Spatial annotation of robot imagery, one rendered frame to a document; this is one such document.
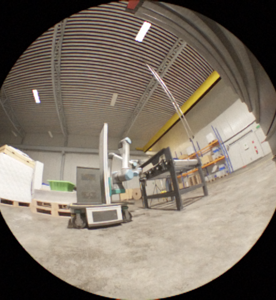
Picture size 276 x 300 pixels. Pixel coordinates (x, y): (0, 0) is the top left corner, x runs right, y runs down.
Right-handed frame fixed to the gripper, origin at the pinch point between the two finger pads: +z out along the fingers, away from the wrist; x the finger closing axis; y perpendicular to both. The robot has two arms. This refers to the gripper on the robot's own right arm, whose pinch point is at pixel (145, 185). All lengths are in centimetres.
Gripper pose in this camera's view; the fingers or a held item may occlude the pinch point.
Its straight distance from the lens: 190.7
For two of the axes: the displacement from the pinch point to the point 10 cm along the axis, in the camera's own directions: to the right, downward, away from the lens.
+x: 6.9, -2.9, -6.7
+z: 3.5, 9.4, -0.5
